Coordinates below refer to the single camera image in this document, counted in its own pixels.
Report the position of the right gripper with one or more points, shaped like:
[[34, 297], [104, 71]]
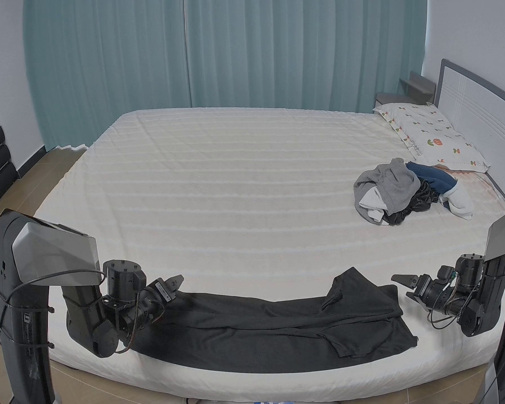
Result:
[[431, 295]]

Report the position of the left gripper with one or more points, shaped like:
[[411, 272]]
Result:
[[160, 299]]

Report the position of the black T-shirt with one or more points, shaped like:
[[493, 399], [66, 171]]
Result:
[[256, 326]]

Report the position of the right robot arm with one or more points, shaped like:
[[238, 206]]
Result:
[[498, 284]]

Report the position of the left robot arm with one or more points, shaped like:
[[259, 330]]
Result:
[[21, 343]]

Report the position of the pile of clothes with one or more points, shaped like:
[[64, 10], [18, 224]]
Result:
[[397, 187]]

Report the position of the bed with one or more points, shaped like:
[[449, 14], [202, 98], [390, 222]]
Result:
[[235, 175]]

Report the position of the white printed pillow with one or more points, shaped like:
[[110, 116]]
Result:
[[433, 137]]

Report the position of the grey bedside table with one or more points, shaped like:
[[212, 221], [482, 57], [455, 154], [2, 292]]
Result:
[[412, 89]]

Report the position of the blue-green curtain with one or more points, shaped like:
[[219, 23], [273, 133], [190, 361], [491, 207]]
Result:
[[298, 36], [109, 57]]

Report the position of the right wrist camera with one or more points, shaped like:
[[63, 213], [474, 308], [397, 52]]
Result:
[[446, 276]]

